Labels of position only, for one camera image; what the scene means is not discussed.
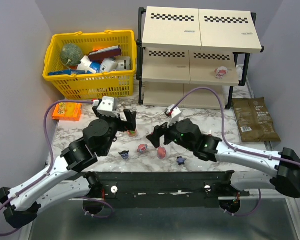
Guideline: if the pink bear strawberry toy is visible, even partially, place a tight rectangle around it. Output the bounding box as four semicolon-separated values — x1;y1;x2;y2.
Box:
126;129;138;137

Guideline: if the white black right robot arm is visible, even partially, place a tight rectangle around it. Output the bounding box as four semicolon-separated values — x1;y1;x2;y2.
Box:
147;119;300;198

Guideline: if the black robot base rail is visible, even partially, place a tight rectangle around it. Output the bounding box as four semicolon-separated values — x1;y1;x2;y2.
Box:
84;170;250;209

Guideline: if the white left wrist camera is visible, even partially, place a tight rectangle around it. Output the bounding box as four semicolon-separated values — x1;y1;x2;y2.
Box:
92;96;120;118

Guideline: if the white blue carton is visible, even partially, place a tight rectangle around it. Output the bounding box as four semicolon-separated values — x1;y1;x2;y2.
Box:
77;55;101;74

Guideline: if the pink round bunny toy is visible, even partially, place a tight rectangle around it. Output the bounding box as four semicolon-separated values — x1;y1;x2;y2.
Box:
157;146;167;160

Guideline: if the purple small figure toy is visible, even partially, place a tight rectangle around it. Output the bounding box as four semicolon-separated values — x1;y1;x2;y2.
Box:
176;156;187;166

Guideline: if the dark red book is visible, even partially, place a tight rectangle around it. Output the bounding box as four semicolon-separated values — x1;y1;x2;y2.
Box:
88;45;122;62

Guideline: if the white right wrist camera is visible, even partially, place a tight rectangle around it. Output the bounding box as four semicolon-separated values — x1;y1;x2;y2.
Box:
164;104;182;128

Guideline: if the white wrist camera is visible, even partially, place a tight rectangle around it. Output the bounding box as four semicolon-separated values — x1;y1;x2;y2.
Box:
92;96;120;118
164;104;182;128

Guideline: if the pink blue-bow bunny toy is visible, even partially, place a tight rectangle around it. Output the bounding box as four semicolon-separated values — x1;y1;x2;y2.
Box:
137;144;148;154

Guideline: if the orange snack box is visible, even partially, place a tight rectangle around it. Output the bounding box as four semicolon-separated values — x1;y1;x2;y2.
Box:
52;102;82;122

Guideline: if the brown coffee bag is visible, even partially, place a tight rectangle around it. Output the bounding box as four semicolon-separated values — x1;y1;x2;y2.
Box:
232;97;281;143

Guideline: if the white pink bunny toy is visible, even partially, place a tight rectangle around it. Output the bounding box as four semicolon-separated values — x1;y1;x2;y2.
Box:
214;66;228;80

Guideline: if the black purple-bow cat toy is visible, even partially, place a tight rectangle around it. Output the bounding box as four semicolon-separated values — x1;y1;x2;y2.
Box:
118;150;130;160

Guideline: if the blue flat package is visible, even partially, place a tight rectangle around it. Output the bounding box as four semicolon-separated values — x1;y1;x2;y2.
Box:
48;69;86;76

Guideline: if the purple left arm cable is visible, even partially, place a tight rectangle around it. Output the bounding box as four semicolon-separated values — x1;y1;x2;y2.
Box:
0;99;100;237

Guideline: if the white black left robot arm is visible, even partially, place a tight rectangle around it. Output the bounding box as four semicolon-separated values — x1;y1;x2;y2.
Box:
0;106;137;229

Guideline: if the white cylindrical can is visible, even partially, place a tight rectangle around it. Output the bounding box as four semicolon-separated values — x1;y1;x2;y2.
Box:
115;56;131;71

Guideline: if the white small box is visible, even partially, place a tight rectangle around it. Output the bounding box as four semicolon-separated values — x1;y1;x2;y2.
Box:
99;58;118;73

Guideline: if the yellow plastic shopping basket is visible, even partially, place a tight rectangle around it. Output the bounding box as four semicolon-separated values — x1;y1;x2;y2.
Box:
42;30;137;100

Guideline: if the beige three-tier shelf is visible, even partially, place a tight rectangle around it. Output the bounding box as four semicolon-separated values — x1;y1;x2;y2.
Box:
136;6;264;109

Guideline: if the green round melon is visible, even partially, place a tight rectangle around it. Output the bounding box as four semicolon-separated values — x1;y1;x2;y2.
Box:
59;43;84;67

